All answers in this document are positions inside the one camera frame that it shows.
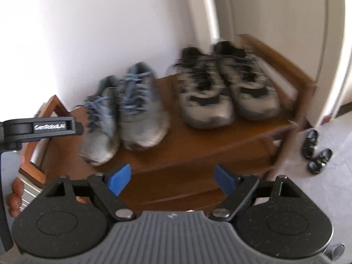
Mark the black grey sneaker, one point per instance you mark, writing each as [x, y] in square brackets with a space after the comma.
[253, 101]
[206, 110]

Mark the person's left hand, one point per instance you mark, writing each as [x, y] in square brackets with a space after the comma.
[16, 187]

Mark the white panelled door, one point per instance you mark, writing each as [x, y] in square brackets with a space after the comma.
[30, 195]

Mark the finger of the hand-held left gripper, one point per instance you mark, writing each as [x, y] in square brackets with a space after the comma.
[79, 129]

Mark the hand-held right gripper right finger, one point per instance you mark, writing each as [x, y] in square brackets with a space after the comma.
[224, 180]

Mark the wooden shoe rack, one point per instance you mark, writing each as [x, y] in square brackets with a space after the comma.
[170, 154]

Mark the blue grey sneaker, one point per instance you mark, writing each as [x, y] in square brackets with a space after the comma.
[143, 126]
[101, 137]

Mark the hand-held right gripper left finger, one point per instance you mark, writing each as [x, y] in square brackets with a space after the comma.
[119, 178]

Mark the black gold-buckled slipper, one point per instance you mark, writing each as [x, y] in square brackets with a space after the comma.
[321, 162]
[310, 143]

